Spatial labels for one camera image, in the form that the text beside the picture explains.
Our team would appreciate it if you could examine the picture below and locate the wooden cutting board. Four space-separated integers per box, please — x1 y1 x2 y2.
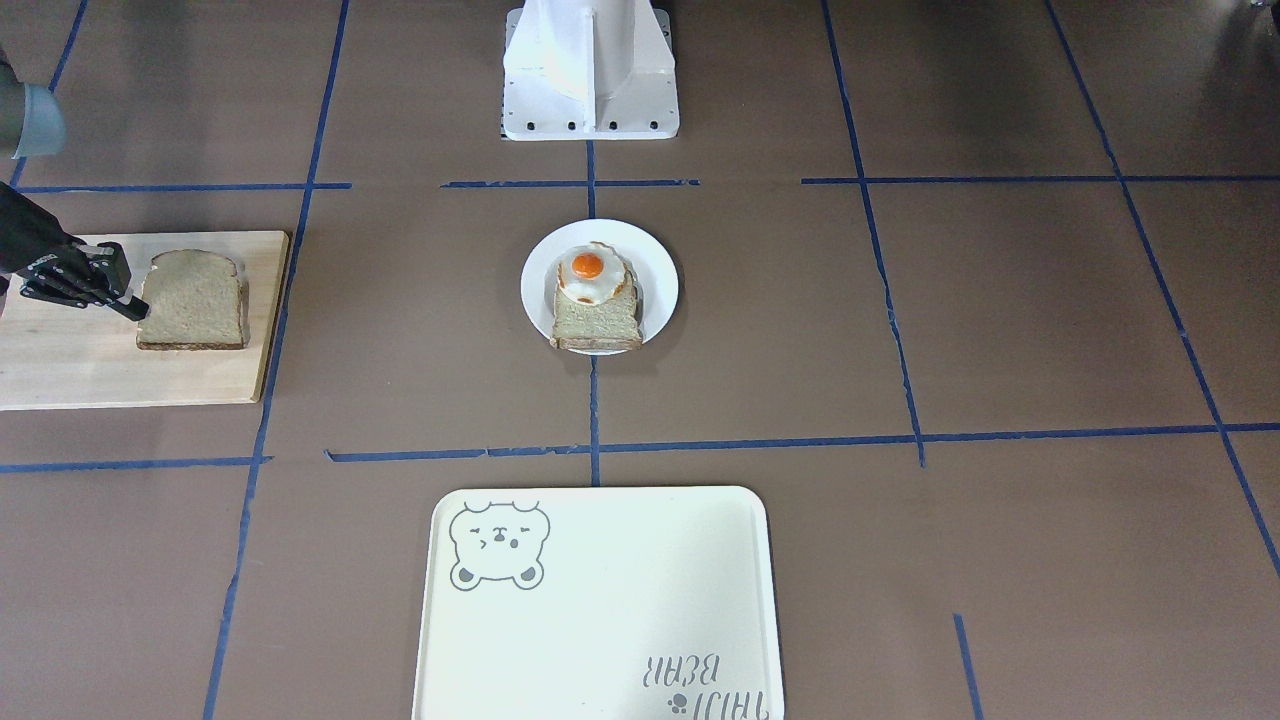
0 231 291 413

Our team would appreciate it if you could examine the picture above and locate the brown bread slice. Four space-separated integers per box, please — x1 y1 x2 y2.
134 249 250 351

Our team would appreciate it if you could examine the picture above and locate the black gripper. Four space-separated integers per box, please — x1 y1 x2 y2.
1 184 150 322

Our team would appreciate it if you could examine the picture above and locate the white pedestal column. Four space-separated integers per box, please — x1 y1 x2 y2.
500 1 681 142

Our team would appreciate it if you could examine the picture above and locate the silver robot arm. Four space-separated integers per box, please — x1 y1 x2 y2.
1 55 148 322

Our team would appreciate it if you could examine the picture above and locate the cream bear tray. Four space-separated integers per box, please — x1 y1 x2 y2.
411 486 786 719

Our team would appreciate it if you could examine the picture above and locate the fried egg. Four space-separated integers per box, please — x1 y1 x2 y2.
556 242 631 306

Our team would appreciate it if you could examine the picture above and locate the bread slice on plate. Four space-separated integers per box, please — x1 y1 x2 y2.
550 279 643 354

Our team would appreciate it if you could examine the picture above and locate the white round plate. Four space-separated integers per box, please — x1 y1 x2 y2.
520 219 680 355

